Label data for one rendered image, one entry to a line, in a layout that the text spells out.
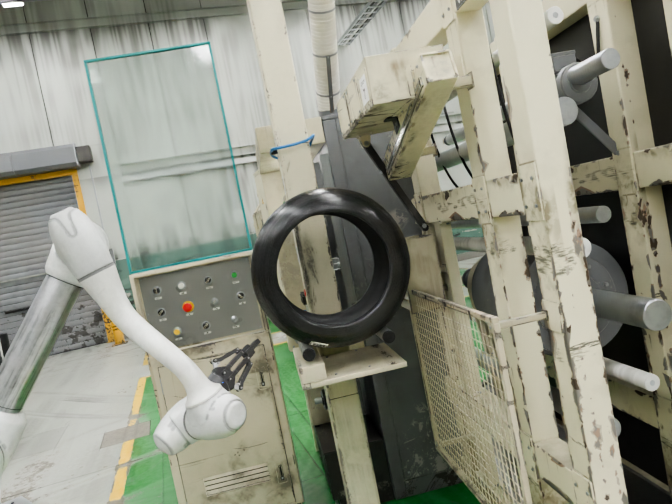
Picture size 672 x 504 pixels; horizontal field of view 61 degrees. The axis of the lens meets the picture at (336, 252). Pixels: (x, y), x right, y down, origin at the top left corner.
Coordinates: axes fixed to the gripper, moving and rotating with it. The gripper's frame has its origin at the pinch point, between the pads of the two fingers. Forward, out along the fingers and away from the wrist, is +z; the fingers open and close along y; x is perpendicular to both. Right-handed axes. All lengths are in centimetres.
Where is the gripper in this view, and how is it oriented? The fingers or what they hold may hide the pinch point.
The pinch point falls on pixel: (250, 348)
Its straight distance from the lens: 185.5
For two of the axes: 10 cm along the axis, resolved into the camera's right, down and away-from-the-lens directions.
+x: 6.0, -4.3, -6.8
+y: 6.5, 7.5, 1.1
